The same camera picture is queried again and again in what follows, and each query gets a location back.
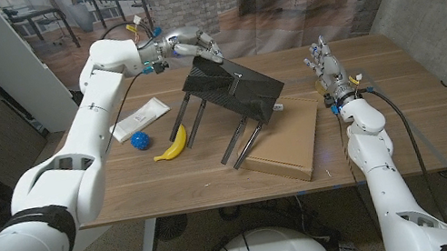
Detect white upright panel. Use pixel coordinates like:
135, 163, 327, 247
0, 0, 89, 143

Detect flat brown cardboard box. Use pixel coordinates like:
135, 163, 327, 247
227, 90, 333, 194

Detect white table leg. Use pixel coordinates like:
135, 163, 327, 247
131, 216, 164, 251

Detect yellow banana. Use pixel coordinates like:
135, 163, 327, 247
147, 122, 192, 164

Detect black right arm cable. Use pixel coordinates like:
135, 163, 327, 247
357, 77, 447, 236

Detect black router with antennas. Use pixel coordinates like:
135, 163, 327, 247
154, 41, 300, 182

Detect white flat packet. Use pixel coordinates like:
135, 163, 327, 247
104, 94, 176, 145

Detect blue spiky ball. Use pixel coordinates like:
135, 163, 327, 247
128, 128, 153, 154

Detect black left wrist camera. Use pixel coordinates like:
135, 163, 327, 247
141, 58, 172, 76

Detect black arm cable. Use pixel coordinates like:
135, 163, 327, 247
357, 77, 447, 236
96, 15, 157, 47

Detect black round fan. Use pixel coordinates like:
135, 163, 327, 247
152, 212, 193, 245

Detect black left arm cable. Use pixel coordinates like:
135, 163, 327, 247
96, 15, 157, 47

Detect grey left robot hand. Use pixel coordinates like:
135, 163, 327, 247
150, 19, 226, 76

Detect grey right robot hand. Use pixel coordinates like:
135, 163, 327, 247
299, 30, 363, 112

